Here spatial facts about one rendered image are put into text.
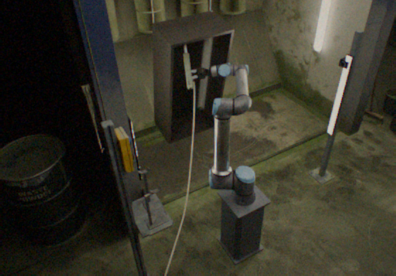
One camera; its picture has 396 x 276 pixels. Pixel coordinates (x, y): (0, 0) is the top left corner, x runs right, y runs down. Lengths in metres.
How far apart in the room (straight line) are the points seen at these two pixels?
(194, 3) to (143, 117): 1.48
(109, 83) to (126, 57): 2.01
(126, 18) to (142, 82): 0.77
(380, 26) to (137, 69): 2.72
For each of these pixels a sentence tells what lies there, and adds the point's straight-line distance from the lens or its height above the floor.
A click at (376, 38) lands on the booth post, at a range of 4.03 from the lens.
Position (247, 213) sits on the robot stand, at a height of 0.64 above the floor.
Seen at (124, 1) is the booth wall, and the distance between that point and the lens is 4.21.
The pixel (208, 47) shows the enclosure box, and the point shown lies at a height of 1.32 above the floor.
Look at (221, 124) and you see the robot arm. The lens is 2.30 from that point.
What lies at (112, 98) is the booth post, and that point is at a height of 1.50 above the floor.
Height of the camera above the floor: 2.70
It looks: 37 degrees down
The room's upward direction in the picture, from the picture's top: 2 degrees counter-clockwise
